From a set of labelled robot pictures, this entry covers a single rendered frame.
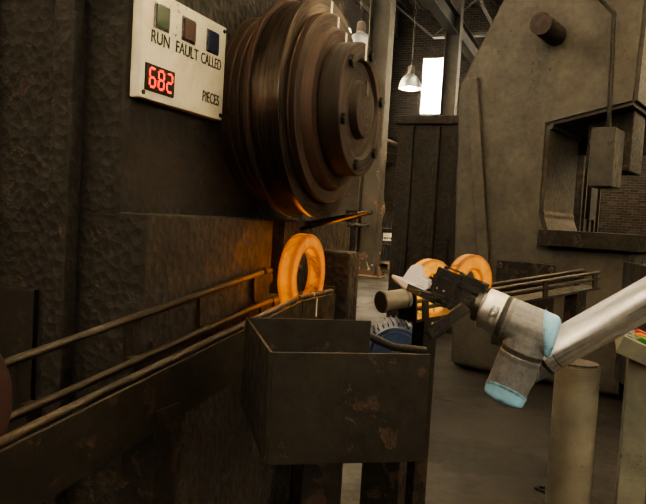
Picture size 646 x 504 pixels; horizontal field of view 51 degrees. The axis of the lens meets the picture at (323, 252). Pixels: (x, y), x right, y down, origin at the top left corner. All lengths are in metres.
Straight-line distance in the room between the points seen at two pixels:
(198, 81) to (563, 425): 1.34
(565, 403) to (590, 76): 2.41
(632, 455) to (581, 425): 0.16
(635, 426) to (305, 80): 1.30
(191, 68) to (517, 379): 0.90
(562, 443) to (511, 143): 2.42
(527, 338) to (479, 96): 2.91
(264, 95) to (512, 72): 3.01
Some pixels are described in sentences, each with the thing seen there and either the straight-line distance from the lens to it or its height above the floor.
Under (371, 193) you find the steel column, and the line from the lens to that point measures 10.41.
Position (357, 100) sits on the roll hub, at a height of 1.13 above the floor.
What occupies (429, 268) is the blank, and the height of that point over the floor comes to 0.76.
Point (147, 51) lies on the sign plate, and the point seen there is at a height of 1.14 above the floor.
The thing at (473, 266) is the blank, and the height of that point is 0.77.
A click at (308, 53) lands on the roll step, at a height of 1.20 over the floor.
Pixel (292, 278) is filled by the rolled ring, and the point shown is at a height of 0.75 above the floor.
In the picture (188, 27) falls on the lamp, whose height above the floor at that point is 1.20.
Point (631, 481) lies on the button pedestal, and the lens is 2.12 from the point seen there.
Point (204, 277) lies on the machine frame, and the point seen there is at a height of 0.76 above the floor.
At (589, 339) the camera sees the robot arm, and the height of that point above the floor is 0.65.
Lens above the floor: 0.88
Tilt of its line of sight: 3 degrees down
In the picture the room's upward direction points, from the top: 3 degrees clockwise
